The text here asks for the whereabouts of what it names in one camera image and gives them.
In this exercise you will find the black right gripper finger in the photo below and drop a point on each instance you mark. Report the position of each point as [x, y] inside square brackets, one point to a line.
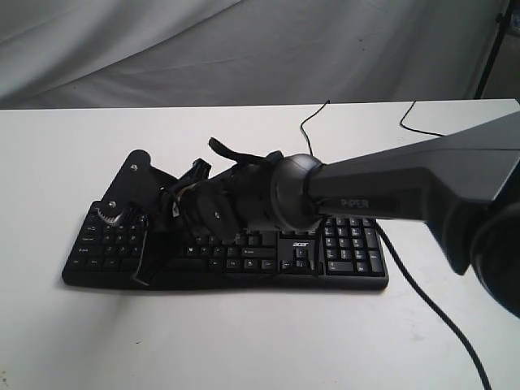
[154, 252]

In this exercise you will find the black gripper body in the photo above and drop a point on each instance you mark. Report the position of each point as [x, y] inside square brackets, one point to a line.
[235, 200]

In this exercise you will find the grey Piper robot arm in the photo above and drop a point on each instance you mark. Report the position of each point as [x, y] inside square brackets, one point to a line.
[463, 186]

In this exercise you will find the black Acer keyboard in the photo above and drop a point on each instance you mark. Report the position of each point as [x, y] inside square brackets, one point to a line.
[347, 256]

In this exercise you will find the grey fabric backdrop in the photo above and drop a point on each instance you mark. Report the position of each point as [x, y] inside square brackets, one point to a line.
[107, 54]

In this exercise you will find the black tripod stand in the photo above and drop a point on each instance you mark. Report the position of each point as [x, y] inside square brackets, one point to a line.
[503, 20]

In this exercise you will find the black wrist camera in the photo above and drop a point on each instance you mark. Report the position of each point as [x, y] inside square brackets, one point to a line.
[199, 171]

